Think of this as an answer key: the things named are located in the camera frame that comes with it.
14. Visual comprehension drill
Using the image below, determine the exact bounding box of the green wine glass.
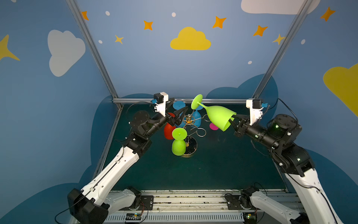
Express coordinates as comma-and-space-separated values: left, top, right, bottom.
172, 128, 187, 156
191, 94, 237, 132

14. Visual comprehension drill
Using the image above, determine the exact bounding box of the magenta plastic wine glass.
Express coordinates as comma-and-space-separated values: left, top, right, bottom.
209, 123, 219, 131

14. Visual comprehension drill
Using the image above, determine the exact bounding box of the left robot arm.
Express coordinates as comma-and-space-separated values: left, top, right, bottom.
68, 106, 188, 224

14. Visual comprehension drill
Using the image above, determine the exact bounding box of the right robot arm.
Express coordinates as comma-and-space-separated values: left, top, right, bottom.
229, 114, 342, 224

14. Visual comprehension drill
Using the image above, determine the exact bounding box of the blue wine glass left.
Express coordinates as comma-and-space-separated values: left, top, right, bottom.
173, 101, 186, 127

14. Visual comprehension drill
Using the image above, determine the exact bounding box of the blue wine glass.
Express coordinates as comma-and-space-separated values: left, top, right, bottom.
173, 101, 186, 127
192, 105, 203, 127

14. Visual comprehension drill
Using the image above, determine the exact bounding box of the red plastic wine glass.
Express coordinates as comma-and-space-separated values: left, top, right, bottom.
164, 123, 177, 140

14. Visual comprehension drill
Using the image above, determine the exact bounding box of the blue wine glass right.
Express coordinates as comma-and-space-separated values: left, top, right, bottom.
192, 105, 203, 127

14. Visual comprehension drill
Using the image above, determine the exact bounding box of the right green circuit board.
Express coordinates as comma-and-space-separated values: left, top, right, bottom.
243, 213, 257, 224

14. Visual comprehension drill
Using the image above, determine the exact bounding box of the green circuit board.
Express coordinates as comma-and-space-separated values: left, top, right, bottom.
125, 213, 144, 222
243, 213, 257, 224

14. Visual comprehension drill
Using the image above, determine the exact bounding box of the left green circuit board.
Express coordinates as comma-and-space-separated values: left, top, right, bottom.
125, 213, 144, 222

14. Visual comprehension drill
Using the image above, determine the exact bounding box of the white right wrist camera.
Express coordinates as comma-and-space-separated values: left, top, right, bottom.
246, 98, 270, 126

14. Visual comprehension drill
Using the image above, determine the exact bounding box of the aluminium frame right post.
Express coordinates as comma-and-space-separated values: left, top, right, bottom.
252, 0, 313, 99

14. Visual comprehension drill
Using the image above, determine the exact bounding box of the aluminium frame post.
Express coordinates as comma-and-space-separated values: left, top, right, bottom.
66, 0, 118, 100
252, 0, 313, 99

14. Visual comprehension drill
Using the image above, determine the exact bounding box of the aluminium frame back rail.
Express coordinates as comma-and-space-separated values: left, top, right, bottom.
112, 98, 247, 105

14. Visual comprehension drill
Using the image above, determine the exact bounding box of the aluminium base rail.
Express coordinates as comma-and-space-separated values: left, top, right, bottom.
104, 189, 304, 224

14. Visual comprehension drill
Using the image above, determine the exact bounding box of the aluminium frame left post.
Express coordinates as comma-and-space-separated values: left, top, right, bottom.
66, 0, 118, 100

